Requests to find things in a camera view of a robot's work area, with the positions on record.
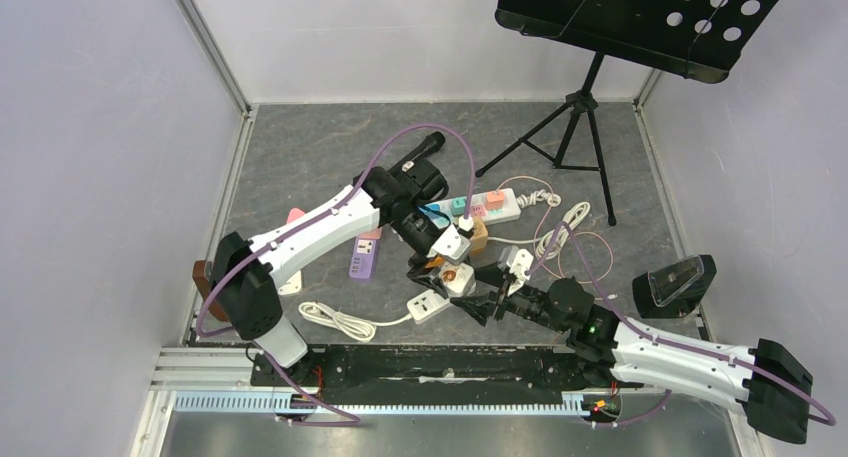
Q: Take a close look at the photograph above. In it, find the blue plug adapter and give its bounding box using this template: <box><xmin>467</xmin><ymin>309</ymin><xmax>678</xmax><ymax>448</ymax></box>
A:
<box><xmin>420</xmin><ymin>204</ymin><xmax>452</xmax><ymax>229</ymax></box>

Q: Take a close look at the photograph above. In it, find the white cube socket adapter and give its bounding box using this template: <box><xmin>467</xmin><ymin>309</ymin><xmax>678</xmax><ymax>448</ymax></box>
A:
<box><xmin>438</xmin><ymin>263</ymin><xmax>476</xmax><ymax>298</ymax></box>

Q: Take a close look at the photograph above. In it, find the tan cube socket adapter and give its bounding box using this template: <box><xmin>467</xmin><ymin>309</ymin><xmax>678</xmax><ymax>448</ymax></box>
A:
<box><xmin>470</xmin><ymin>217</ymin><xmax>489</xmax><ymax>255</ymax></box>

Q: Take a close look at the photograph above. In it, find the pink cube socket adapter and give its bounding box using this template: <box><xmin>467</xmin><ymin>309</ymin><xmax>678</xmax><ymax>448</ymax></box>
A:
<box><xmin>359</xmin><ymin>228</ymin><xmax>382</xmax><ymax>240</ymax></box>

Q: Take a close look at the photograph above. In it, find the teal usb charger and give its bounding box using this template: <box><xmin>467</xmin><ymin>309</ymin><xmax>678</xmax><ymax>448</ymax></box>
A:
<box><xmin>450</xmin><ymin>197</ymin><xmax>469</xmax><ymax>216</ymax></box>

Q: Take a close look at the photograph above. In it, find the salmon pink usb charger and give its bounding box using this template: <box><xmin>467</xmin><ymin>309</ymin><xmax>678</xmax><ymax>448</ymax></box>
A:
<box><xmin>483</xmin><ymin>190</ymin><xmax>506</xmax><ymax>212</ymax></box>

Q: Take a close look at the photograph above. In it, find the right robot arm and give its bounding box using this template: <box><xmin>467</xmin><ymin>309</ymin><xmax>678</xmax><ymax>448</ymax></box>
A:
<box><xmin>439</xmin><ymin>264</ymin><xmax>813</xmax><ymax>444</ymax></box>

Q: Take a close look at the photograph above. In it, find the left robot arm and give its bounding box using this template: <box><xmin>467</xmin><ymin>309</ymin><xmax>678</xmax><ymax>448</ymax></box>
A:
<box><xmin>207</xmin><ymin>158</ymin><xmax>470</xmax><ymax>385</ymax></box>

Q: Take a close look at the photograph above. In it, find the orange power strip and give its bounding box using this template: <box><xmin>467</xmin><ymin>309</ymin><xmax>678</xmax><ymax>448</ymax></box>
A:
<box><xmin>425</xmin><ymin>256</ymin><xmax>445</xmax><ymax>269</ymax></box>

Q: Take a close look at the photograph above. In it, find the white small power strip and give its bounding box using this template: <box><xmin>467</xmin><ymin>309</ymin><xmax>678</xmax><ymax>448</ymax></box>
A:
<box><xmin>406</xmin><ymin>289</ymin><xmax>450</xmax><ymax>324</ymax></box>

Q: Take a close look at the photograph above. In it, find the purple power strip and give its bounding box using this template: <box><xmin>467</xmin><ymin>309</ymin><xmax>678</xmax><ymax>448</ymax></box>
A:
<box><xmin>348</xmin><ymin>237</ymin><xmax>379</xmax><ymax>281</ymax></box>

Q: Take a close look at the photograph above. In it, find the white multicolour power strip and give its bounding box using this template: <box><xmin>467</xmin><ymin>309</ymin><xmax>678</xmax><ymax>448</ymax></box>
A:
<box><xmin>420</xmin><ymin>188</ymin><xmax>521</xmax><ymax>229</ymax></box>

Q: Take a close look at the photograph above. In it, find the black microphone orange end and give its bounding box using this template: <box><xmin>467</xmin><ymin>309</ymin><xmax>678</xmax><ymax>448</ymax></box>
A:
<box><xmin>389</xmin><ymin>132</ymin><xmax>446</xmax><ymax>173</ymax></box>

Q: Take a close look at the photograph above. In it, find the white square adapter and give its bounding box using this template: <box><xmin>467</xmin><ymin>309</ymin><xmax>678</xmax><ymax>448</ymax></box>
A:
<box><xmin>277</xmin><ymin>271</ymin><xmax>303</xmax><ymax>297</ymax></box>

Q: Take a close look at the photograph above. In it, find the pink triangular socket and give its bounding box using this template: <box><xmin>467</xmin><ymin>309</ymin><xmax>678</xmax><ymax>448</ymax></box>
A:
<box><xmin>286</xmin><ymin>208</ymin><xmax>305</xmax><ymax>224</ymax></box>

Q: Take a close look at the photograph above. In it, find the right metronome black base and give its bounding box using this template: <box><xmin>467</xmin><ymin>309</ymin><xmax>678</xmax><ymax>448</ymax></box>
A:
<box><xmin>632</xmin><ymin>254</ymin><xmax>717</xmax><ymax>319</ymax></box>

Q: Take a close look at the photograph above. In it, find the left metronome brown base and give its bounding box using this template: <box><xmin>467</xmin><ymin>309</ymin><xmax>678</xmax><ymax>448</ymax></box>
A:
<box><xmin>191</xmin><ymin>260</ymin><xmax>229</xmax><ymax>323</ymax></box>

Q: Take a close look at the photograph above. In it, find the black music stand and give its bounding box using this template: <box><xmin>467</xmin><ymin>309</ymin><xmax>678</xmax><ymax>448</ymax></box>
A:
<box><xmin>476</xmin><ymin>0</ymin><xmax>779</xmax><ymax>225</ymax></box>

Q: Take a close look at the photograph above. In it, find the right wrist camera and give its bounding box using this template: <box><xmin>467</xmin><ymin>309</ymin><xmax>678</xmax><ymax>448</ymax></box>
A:
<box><xmin>497</xmin><ymin>246</ymin><xmax>534</xmax><ymax>297</ymax></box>

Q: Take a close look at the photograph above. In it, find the white coiled cord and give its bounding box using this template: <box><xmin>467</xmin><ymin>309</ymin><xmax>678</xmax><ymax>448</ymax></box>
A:
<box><xmin>515</xmin><ymin>188</ymin><xmax>563</xmax><ymax>211</ymax></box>

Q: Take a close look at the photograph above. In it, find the thin pink usb cable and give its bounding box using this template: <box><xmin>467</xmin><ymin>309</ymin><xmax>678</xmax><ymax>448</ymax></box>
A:
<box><xmin>495</xmin><ymin>175</ymin><xmax>621</xmax><ymax>303</ymax></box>

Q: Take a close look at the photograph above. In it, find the white cord small strip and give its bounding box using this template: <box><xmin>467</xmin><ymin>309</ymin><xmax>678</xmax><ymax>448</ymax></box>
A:
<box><xmin>298</xmin><ymin>302</ymin><xmax>412</xmax><ymax>343</ymax></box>

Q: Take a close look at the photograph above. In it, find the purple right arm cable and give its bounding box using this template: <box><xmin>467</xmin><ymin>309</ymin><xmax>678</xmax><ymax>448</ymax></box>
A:
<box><xmin>526</xmin><ymin>220</ymin><xmax>837</xmax><ymax>429</ymax></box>

